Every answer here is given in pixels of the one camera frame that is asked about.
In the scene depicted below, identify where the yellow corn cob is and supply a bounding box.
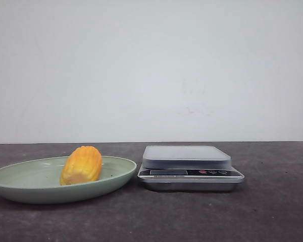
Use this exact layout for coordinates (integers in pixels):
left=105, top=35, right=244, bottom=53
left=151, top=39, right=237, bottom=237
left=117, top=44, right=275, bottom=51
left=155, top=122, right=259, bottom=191
left=60, top=146, right=102, bottom=186

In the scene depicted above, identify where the silver digital kitchen scale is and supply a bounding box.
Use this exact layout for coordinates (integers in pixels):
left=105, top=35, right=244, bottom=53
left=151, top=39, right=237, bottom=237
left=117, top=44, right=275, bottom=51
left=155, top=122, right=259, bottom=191
left=137, top=145, right=244, bottom=192

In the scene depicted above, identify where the pale green plate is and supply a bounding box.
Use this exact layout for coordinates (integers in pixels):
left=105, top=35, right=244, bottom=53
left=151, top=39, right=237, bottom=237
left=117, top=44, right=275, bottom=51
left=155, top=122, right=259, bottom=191
left=0, top=156, right=137, bottom=204

